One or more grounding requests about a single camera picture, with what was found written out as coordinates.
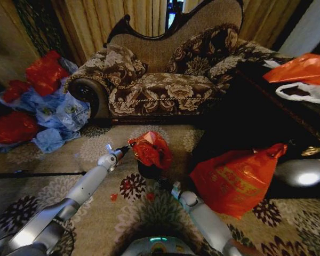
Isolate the small black trash bin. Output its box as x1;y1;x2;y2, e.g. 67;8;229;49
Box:
137;159;165;180

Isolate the red plastic garbage bag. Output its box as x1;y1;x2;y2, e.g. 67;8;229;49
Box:
127;131;173;171

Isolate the clear blue printed plastic bag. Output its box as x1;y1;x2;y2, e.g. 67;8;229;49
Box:
55;92;91;132
35;101;60;129

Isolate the large orange printed plastic bag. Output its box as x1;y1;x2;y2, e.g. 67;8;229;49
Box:
189;143;289;220

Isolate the pale blue crumpled plastic bag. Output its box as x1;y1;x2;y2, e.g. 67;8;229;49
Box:
31;128;81;154

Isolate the white plastic bag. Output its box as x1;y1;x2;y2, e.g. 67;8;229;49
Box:
275;82;320;106

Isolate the patterned floral rug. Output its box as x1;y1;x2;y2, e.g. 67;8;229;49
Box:
0;124;320;256

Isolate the white robot front shell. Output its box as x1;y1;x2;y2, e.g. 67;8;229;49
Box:
121;235;201;256

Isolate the floral brown chaise sofa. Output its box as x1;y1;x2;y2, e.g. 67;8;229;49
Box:
63;0;293;124

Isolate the small floral brown cushion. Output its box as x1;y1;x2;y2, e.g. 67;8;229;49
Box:
103;43;148;89

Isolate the thin black rod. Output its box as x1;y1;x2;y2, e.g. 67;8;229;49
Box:
0;171;87;180

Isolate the large floral brown cushion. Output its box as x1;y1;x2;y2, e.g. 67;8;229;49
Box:
166;23;240;78

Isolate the beige pleated curtain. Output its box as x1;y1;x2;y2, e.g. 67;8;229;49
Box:
12;0;306;67

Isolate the dark wooden coffee table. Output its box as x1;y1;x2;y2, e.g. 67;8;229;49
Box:
236;63;320;143

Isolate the gold table ornament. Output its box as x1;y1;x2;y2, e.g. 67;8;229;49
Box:
301;146;320;157

